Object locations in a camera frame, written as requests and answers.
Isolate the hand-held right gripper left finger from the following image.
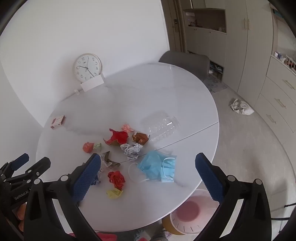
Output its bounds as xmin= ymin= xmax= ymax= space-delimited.
xmin=23 ymin=153 xmax=102 ymax=241

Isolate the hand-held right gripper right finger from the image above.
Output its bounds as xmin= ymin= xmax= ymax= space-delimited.
xmin=195 ymin=152 xmax=272 ymax=241

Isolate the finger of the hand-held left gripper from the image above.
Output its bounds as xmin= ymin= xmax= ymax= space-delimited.
xmin=9 ymin=157 xmax=51 ymax=186
xmin=0 ymin=153 xmax=30 ymax=179

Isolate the patterned wrapper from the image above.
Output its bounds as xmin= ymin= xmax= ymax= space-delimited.
xmin=99 ymin=151 xmax=121 ymax=171

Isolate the small red paper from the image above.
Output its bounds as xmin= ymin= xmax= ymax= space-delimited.
xmin=107 ymin=171 xmax=126 ymax=189

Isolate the yellow paper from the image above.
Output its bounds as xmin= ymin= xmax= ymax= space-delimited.
xmin=106 ymin=188 xmax=124 ymax=200

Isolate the white bin with yellow base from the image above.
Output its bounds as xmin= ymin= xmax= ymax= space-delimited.
xmin=161 ymin=189 xmax=220 ymax=235

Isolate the large red paper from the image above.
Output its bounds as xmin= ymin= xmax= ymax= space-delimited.
xmin=103 ymin=128 xmax=129 ymax=147

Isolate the white grey paper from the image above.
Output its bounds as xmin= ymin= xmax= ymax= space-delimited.
xmin=120 ymin=143 xmax=144 ymax=161

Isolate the blue face mask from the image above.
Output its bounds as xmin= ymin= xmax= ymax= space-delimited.
xmin=128 ymin=150 xmax=178 ymax=183

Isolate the brown foil wrapper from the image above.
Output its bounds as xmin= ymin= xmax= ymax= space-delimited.
xmin=131 ymin=132 xmax=150 ymax=146

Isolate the clear plastic bottle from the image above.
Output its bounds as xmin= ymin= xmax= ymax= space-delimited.
xmin=141 ymin=111 xmax=181 ymax=142

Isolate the person's left hand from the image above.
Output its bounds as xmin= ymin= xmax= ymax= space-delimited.
xmin=16 ymin=203 xmax=26 ymax=232

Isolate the red and white small box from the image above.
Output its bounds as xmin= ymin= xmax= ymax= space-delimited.
xmin=50 ymin=115 xmax=66 ymax=130

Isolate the pink fleece garment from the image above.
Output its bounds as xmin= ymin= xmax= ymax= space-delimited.
xmin=97 ymin=233 xmax=117 ymax=241

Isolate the white tote bag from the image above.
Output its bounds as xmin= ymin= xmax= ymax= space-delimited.
xmin=229 ymin=98 xmax=255 ymax=115

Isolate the grey patterned rug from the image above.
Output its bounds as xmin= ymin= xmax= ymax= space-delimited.
xmin=203 ymin=74 xmax=228 ymax=93

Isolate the white card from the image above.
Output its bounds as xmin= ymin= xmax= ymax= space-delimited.
xmin=80 ymin=74 xmax=104 ymax=93

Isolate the grey chair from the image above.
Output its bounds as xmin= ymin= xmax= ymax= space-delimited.
xmin=159 ymin=51 xmax=210 ymax=82

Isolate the beige tall cabinet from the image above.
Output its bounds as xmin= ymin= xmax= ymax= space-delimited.
xmin=183 ymin=0 xmax=278 ymax=107

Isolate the white dish rack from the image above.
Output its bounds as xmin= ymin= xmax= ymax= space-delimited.
xmin=281 ymin=54 xmax=296 ymax=70

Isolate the round white wall clock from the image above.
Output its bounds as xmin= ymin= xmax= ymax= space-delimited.
xmin=73 ymin=53 xmax=102 ymax=83

